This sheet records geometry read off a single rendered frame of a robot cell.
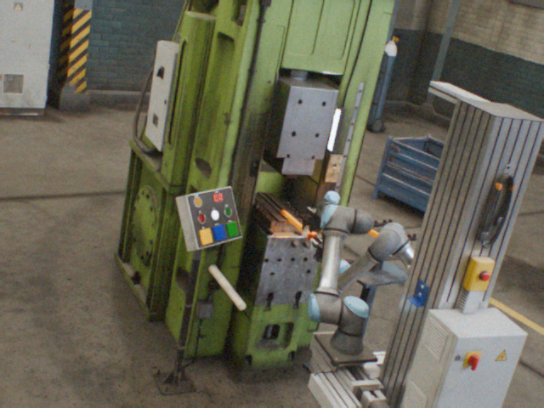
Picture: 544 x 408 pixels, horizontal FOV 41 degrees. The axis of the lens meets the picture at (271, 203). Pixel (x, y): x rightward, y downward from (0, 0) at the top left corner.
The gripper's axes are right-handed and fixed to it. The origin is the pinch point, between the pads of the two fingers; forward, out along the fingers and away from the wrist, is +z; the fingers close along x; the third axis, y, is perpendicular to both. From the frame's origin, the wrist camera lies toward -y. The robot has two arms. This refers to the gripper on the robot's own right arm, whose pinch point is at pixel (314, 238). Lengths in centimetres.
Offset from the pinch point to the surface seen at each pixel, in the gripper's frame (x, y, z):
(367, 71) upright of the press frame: 39, -86, 41
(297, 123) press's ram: -9, -56, 27
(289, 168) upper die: -7.7, -30.1, 27.4
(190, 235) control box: -70, -1, 4
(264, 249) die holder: -15.9, 17.1, 22.8
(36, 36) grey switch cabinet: -62, 3, 551
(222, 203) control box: -49, -13, 17
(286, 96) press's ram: -17, -70, 29
